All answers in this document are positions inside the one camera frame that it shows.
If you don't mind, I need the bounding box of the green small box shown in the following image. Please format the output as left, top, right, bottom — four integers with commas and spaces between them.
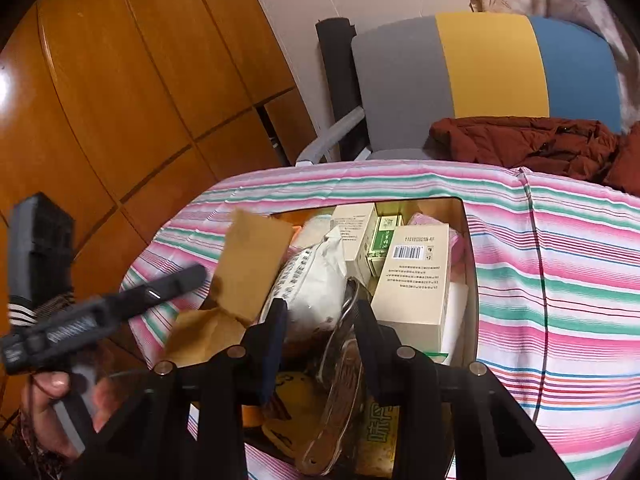
367, 214, 404, 278

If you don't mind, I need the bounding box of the golden tray box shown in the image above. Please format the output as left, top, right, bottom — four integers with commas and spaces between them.
245, 197, 478, 479

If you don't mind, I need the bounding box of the striped tablecloth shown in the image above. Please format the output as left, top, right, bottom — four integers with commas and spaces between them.
122, 160, 639, 479

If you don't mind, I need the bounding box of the beige cardboard box with barcode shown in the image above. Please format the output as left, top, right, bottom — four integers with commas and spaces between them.
371, 223, 450, 352

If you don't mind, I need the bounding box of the grey yellow blue chair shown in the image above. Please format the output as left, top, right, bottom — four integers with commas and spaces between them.
296, 12, 622, 166

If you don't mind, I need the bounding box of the person's left hand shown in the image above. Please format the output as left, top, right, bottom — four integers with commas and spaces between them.
20, 353, 120, 461

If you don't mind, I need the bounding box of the white printed bag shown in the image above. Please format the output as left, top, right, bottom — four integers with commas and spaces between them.
259, 226, 347, 342

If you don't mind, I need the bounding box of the dark red jacket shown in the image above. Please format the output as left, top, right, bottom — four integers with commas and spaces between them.
430, 116, 639, 196

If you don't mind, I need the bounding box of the yellow sponge block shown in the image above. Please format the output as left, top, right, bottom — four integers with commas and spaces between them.
163, 210, 294, 367

